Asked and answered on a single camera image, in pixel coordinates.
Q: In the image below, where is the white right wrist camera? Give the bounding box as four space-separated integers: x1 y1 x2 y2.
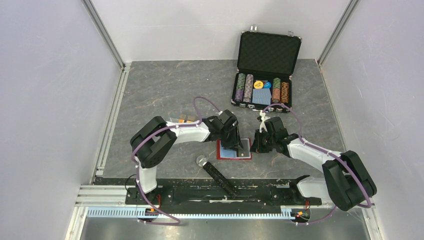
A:
259 110 270 133

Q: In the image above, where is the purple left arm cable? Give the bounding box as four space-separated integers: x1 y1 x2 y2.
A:
130 96 223 226

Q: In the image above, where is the black poker chip case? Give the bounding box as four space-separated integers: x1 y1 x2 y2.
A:
230 24 302 113

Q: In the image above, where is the blue playing card deck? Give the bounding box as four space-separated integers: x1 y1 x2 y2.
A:
251 88 272 106

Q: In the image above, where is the red leather card holder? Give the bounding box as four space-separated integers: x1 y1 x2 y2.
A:
216 138 252 160

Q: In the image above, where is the black VIP card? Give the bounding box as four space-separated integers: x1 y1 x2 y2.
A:
241 138 251 159
236 149 249 158

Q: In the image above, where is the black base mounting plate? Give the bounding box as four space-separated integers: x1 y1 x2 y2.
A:
146 178 322 216

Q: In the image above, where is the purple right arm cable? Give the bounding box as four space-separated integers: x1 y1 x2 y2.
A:
259 103 374 227

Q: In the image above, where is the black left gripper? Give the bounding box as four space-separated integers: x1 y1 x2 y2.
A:
218 124 244 152

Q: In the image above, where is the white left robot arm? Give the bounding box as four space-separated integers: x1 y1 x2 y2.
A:
130 110 245 204

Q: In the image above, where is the black microphone with silver grille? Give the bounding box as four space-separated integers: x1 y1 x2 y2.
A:
196 155 239 199

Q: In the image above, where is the yellow dealer button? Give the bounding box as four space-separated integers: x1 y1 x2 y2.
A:
253 80 264 89

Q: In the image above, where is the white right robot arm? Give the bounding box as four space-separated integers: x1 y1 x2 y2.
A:
250 116 378 211

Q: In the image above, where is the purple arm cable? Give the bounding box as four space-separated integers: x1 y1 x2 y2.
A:
130 96 223 226
259 103 374 227

